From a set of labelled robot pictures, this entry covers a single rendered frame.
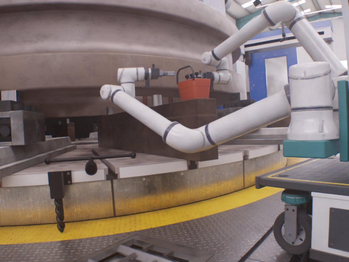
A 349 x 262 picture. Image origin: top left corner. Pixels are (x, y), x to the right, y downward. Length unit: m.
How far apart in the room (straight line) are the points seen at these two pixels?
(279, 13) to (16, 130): 1.71
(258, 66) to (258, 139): 4.75
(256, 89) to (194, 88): 5.65
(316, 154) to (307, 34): 0.94
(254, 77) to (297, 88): 6.33
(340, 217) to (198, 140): 0.71
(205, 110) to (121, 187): 0.68
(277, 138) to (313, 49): 1.22
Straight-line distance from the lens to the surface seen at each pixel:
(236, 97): 2.96
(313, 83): 1.04
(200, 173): 1.96
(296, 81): 1.06
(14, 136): 1.91
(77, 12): 2.50
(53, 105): 6.68
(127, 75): 1.75
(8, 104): 2.03
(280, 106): 1.26
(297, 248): 1.21
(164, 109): 2.02
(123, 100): 1.55
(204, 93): 1.77
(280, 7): 1.76
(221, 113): 2.89
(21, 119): 1.90
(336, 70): 1.71
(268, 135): 2.79
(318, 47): 1.76
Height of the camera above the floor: 0.54
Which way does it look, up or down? 2 degrees down
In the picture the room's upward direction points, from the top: 3 degrees counter-clockwise
